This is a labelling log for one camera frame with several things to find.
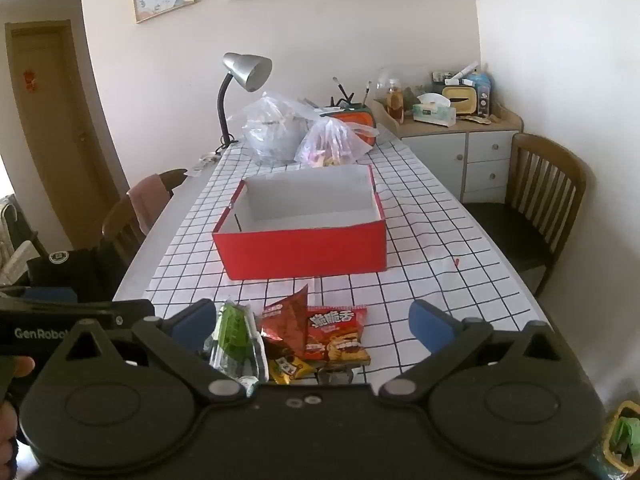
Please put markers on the silver desk lamp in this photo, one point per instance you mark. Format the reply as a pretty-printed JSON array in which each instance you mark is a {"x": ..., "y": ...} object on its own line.
[{"x": 247, "y": 70}]

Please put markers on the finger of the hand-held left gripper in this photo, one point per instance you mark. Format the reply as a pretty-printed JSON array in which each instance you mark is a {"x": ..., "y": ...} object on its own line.
[
  {"x": 50, "y": 295},
  {"x": 130, "y": 312}
]

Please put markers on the green and white tissue box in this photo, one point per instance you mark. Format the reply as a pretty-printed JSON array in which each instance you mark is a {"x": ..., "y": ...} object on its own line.
[{"x": 432, "y": 112}]

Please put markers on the white checked tablecloth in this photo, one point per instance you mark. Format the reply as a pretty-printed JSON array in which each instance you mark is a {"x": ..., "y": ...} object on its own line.
[{"x": 430, "y": 240}]

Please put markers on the light cloth pile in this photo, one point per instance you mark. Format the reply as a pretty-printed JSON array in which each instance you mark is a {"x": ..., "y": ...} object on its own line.
[{"x": 12, "y": 250}]

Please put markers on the clear green snack packet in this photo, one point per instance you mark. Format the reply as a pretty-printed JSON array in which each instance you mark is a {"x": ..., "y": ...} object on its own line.
[{"x": 235, "y": 335}]

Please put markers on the orange zip pouch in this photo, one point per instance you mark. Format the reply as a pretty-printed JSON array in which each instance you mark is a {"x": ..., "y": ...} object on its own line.
[{"x": 357, "y": 117}]

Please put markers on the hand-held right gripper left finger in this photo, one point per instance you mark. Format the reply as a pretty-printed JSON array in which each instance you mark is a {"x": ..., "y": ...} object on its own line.
[{"x": 195, "y": 320}]

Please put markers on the clear glass dome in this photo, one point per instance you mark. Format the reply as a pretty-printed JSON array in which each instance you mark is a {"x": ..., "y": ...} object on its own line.
[{"x": 415, "y": 80}]

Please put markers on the red cardboard box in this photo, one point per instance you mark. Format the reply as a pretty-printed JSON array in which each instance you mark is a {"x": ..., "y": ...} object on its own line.
[{"x": 300, "y": 255}]

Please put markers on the person's left hand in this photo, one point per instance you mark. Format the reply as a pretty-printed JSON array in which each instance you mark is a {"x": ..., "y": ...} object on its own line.
[{"x": 9, "y": 430}]

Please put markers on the small tags and keys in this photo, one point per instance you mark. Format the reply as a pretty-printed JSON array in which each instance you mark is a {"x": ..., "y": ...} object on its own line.
[{"x": 200, "y": 165}]

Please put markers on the pink cloth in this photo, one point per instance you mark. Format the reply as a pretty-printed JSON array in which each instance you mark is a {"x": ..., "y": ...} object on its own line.
[{"x": 147, "y": 200}]

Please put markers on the bottle of amber liquid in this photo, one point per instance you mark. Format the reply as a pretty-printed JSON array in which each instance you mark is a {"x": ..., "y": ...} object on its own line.
[{"x": 395, "y": 105}]

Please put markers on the white cabinet with wooden top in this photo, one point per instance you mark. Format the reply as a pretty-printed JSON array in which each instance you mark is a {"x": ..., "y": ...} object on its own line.
[{"x": 440, "y": 155}]

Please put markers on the blue packet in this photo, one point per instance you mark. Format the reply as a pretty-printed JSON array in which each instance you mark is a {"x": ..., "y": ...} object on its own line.
[{"x": 482, "y": 85}]

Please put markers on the red chip packet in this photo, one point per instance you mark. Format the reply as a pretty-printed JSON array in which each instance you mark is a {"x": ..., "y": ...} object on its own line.
[{"x": 335, "y": 335}]

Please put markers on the black bag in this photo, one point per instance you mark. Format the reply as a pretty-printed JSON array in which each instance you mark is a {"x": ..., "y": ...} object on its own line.
[{"x": 60, "y": 270}]

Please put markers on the dark red triangular snack packet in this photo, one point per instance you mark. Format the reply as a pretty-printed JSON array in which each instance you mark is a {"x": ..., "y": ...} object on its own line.
[{"x": 285, "y": 325}]

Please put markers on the white tube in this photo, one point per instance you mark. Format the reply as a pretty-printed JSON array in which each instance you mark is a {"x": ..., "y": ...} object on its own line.
[{"x": 462, "y": 74}]

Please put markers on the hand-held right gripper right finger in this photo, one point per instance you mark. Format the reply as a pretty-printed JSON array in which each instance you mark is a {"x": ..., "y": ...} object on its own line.
[{"x": 427, "y": 325}]

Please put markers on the potted green plant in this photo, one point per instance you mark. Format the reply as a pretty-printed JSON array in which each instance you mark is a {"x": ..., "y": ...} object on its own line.
[{"x": 622, "y": 432}]

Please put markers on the wooden slat-back chair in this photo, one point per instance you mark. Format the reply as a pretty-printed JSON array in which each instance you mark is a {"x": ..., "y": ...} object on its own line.
[{"x": 545, "y": 170}]

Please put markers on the small clear plastic bag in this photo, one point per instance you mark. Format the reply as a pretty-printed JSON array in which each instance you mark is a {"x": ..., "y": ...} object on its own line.
[{"x": 330, "y": 142}]

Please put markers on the brown wooden door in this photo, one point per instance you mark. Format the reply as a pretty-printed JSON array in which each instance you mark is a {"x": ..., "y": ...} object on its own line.
[{"x": 60, "y": 135}]

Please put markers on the red door decoration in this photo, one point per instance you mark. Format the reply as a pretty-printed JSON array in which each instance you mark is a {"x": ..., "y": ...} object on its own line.
[{"x": 30, "y": 80}]

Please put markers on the large clear plastic bag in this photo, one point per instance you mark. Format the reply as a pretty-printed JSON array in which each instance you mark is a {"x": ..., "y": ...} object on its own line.
[{"x": 272, "y": 132}]

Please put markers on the small yellow snack packet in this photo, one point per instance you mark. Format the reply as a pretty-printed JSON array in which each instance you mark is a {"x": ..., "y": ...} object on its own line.
[{"x": 290, "y": 367}]

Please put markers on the wooden tray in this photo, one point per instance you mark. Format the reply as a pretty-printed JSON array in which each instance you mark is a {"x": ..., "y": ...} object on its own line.
[{"x": 385, "y": 120}]

